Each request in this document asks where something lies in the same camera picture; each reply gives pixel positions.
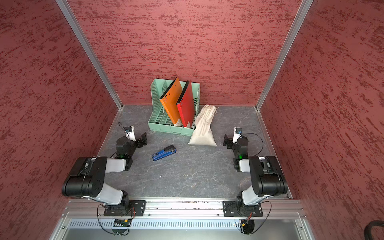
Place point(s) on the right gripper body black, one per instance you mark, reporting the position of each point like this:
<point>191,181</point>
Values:
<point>229,142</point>

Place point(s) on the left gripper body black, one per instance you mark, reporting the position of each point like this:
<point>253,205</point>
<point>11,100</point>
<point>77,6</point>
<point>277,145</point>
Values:
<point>139,141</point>

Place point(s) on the beige cloth drawstring bag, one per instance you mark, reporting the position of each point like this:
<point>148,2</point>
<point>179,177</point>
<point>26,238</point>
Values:
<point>203,135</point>

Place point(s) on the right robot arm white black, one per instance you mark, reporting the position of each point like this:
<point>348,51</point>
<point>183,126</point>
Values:
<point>267,179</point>

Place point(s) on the green plastic file organizer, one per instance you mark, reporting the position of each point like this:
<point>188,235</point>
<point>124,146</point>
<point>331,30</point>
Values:
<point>159,120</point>

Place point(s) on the blue black stapler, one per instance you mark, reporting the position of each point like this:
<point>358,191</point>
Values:
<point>170,150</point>

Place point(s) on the orange folder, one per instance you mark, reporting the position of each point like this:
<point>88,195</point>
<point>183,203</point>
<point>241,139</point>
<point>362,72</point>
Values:
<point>169,101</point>

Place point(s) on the red folder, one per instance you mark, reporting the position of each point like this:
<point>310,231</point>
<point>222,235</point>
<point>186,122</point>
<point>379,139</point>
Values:
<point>186,105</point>

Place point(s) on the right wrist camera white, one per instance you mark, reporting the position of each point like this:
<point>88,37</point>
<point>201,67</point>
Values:
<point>238,132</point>

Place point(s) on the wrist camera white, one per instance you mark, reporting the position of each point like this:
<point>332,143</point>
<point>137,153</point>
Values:
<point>238,132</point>
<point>130,134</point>

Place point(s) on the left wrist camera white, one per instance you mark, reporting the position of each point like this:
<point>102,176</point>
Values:
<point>130,134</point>

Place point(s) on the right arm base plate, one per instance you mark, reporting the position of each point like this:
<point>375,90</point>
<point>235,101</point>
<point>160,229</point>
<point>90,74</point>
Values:
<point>232,209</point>

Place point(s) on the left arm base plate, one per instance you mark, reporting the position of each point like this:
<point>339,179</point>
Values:
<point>134,208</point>

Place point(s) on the aluminium mounting rail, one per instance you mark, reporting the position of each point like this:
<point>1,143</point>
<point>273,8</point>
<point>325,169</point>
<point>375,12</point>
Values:
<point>189,208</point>

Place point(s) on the left corner aluminium post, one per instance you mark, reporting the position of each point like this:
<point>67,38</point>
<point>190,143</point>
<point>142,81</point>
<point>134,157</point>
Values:
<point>79,33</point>

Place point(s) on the corner aluminium post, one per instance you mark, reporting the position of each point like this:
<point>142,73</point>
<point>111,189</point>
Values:
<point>290,38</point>
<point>79,33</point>

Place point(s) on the right corner aluminium post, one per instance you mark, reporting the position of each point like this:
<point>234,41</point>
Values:
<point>290,38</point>

